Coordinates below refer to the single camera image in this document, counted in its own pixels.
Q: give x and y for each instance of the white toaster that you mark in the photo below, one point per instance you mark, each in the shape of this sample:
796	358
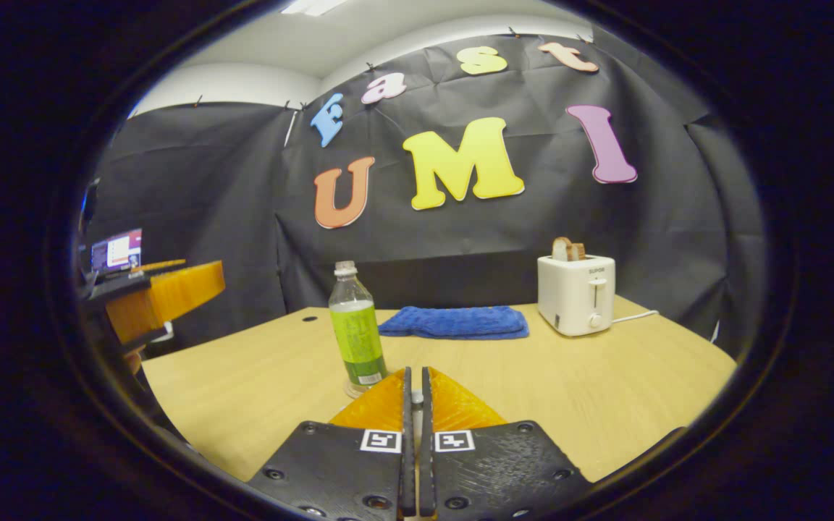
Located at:
573	297

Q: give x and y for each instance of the black backdrop cloth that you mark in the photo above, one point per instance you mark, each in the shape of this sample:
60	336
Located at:
207	202

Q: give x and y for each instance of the green label water bottle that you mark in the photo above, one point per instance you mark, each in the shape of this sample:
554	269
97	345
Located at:
357	333

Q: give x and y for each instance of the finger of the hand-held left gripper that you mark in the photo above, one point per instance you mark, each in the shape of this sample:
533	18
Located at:
160	265
171	293

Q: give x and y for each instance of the blue towel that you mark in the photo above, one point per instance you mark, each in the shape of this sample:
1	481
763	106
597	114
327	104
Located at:
453	322

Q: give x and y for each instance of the toasted bread slice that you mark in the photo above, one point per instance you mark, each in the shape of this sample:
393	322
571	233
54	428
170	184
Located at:
565	250

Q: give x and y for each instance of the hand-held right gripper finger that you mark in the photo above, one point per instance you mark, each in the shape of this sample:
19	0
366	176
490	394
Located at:
408	463
426	463

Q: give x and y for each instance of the computer monitor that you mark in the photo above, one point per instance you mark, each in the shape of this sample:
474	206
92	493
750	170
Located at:
116	253

